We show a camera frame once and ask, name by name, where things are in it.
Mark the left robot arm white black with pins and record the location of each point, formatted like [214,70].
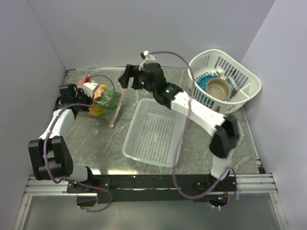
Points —
[49,154]

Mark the clear zip bag pink slider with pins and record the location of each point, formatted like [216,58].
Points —
[116,112]

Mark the white blue patterned dish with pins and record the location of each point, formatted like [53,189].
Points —
[233,85]

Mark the white perforated shallow tray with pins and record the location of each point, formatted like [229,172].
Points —
[153,134]

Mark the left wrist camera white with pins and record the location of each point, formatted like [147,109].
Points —
[89,88]

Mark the white slatted dish basket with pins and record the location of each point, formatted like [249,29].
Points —
[217,62]

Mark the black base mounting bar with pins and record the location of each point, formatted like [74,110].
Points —
[130,188]

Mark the blue plate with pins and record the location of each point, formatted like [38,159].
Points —
[203,81]

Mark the fake green lettuce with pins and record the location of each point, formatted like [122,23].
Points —
[110,100]

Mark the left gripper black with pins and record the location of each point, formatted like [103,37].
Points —
[80,92]

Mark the beige bowl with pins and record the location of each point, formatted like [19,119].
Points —
[219,89]

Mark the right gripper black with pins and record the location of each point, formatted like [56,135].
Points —
[124,79]

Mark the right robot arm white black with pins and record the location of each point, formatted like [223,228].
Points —
[223,129]

